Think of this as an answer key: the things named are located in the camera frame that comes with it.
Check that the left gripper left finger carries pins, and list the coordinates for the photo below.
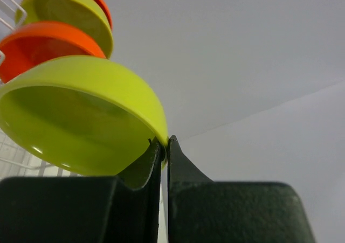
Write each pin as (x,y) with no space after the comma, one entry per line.
(122,208)

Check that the green bowl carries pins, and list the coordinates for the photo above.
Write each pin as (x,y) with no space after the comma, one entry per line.
(85,15)
(84,114)

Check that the white wire dish rack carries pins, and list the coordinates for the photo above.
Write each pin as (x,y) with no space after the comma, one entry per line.
(15,161)

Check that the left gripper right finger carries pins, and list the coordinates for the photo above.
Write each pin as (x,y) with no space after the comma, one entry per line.
(202,210)

